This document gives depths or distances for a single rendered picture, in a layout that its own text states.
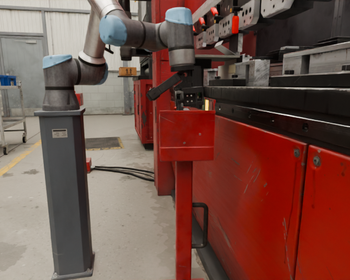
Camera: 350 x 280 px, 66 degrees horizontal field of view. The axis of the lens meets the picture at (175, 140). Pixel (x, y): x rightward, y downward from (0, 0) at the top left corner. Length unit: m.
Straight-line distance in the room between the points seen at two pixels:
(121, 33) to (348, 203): 0.64
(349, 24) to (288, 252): 1.11
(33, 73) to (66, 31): 1.47
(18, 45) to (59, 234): 7.64
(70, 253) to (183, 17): 1.10
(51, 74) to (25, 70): 7.41
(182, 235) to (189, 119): 0.41
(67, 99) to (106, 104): 7.15
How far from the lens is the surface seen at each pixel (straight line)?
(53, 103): 1.22
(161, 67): 2.06
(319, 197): 0.58
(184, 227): 0.96
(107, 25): 0.79
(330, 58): 0.75
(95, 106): 8.38
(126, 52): 2.59
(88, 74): 1.27
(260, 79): 1.06
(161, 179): 2.18
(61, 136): 1.22
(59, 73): 1.22
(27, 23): 8.75
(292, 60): 0.86
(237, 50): 1.25
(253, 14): 1.07
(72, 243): 1.39
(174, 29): 0.79
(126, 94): 8.13
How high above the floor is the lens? 0.88
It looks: 12 degrees down
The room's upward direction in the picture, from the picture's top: straight up
